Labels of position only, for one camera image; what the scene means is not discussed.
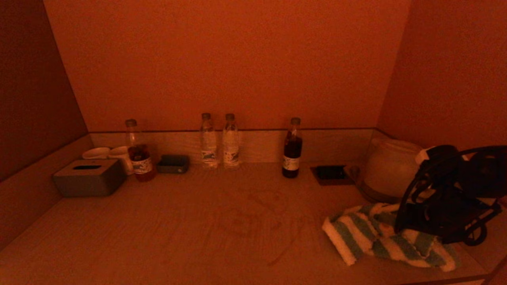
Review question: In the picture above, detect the black socket panel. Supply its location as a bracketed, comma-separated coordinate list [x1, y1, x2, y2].
[309, 165, 353, 186]

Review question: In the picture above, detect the dark drink bottle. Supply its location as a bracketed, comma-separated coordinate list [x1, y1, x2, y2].
[282, 118, 303, 179]

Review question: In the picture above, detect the small teal tray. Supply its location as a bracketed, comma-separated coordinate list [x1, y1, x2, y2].
[156, 154, 190, 174]

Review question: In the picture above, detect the striped green white towel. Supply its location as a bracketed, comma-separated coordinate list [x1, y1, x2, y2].
[322, 203, 461, 272]

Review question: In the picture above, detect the amber tea bottle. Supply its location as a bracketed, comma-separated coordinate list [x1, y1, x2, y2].
[125, 119, 156, 182]

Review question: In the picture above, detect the thin black camera cable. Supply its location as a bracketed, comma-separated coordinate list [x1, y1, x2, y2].
[396, 156, 438, 234]

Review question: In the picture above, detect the white ceramic mug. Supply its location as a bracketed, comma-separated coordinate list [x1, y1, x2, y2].
[109, 146, 135, 175]
[82, 147, 111, 160]

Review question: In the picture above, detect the white electric kettle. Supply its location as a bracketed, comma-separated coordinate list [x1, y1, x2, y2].
[362, 139, 426, 198]

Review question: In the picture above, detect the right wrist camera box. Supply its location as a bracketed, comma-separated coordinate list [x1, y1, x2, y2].
[415, 145, 462, 175]

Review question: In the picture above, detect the clear water bottle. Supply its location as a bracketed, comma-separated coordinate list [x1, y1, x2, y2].
[200, 113, 219, 169]
[222, 114, 240, 170]

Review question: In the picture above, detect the blue-grey tissue box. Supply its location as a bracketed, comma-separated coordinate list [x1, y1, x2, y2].
[53, 159, 127, 198]

